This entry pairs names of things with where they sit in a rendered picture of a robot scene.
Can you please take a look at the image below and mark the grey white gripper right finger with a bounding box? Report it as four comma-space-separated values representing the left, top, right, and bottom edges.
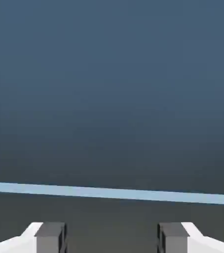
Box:
156, 221, 224, 253

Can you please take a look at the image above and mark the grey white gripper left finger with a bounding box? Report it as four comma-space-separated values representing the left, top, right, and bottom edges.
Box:
0, 221, 68, 253

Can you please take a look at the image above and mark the blue painted cabinet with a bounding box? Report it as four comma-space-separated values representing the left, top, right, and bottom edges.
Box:
0, 0, 224, 253

